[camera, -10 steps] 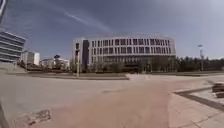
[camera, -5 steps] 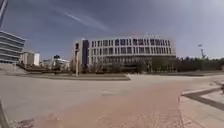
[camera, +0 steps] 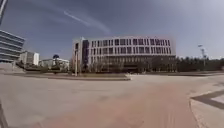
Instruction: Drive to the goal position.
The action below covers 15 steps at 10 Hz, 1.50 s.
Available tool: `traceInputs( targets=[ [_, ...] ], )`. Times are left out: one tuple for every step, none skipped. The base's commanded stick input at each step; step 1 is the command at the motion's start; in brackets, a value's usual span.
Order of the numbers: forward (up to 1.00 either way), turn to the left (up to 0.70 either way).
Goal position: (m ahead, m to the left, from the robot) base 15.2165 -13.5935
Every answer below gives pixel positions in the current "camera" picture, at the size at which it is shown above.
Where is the dry grass patch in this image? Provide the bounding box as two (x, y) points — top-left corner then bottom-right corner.
(13, 71), (132, 81)

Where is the street lamp pole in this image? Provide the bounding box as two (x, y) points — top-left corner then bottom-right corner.
(197, 44), (208, 69)

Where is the low planted verge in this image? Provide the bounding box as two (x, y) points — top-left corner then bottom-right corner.
(133, 70), (224, 78)

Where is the pale pole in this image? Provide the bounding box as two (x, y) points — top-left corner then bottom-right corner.
(74, 49), (79, 77)

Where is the grey concrete pavement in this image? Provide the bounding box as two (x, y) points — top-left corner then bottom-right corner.
(0, 73), (224, 128)

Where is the row of green bushes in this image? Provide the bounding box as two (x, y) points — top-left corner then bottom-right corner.
(15, 61), (73, 74)

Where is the row of dark green trees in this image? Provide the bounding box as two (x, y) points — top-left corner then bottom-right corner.
(175, 55), (224, 73)

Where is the row of thin bare trees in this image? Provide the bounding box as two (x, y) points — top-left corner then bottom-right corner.
(78, 56), (177, 74)

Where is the large white building with windows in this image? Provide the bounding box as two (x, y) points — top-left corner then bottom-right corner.
(72, 35), (177, 73)

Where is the pale concrete kerb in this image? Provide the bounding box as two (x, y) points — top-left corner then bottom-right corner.
(46, 76), (132, 82)

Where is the grey striped glass building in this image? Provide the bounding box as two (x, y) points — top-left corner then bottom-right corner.
(0, 29), (26, 64)

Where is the reddish brick pavement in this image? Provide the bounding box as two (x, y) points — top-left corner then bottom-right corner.
(43, 79), (208, 128)

